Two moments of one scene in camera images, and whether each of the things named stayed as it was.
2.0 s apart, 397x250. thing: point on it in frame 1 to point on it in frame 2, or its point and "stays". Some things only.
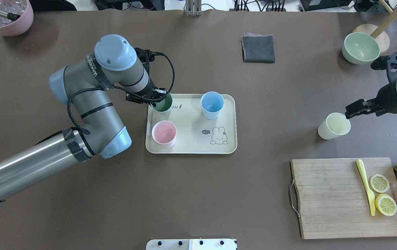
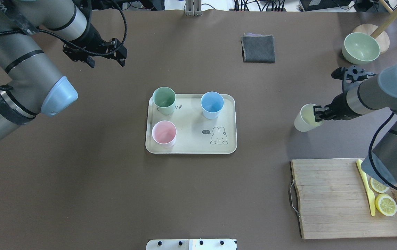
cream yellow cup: (336, 124) to (305, 120)
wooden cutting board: (334, 202) stays
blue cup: (212, 102) stays
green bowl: (359, 48) stays
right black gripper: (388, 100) to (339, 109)
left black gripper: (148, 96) to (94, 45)
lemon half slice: (386, 204) stays
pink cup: (164, 133) stays
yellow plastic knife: (372, 199) stays
